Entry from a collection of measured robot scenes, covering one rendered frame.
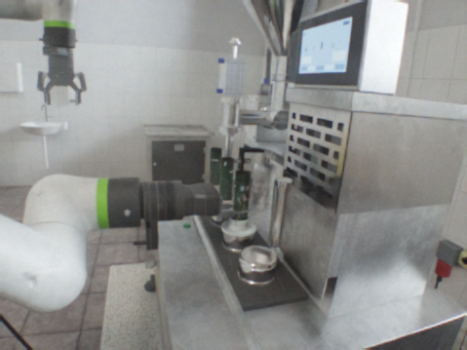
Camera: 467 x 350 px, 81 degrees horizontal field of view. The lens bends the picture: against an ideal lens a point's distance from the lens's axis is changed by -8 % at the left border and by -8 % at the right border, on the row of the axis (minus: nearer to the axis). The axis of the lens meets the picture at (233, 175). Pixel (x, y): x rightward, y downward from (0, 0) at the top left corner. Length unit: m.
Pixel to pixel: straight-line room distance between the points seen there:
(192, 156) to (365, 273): 3.21
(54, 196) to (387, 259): 0.53
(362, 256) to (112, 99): 3.89
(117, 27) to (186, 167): 1.94
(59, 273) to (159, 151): 3.13
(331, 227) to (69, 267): 0.37
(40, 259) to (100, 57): 3.82
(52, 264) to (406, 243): 0.52
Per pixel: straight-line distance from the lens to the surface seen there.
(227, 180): 0.68
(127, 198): 0.53
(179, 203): 0.54
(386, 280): 0.55
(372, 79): 0.39
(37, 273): 0.45
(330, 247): 0.44
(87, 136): 4.25
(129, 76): 4.14
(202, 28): 4.28
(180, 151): 3.56
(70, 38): 1.06
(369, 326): 0.53
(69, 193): 0.54
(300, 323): 0.50
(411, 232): 0.53
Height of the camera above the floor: 1.35
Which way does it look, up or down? 16 degrees down
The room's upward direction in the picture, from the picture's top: 4 degrees clockwise
